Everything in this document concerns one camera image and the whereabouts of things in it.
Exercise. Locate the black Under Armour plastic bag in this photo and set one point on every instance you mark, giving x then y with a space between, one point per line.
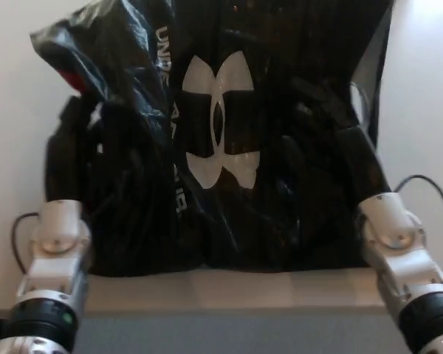
221 206

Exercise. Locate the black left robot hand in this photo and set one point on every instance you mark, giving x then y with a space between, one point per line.
64 166

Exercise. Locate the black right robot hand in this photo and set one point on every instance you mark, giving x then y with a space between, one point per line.
365 162

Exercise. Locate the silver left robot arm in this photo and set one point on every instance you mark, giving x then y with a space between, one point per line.
53 258

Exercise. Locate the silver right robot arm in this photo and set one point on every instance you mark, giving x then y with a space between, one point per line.
402 250

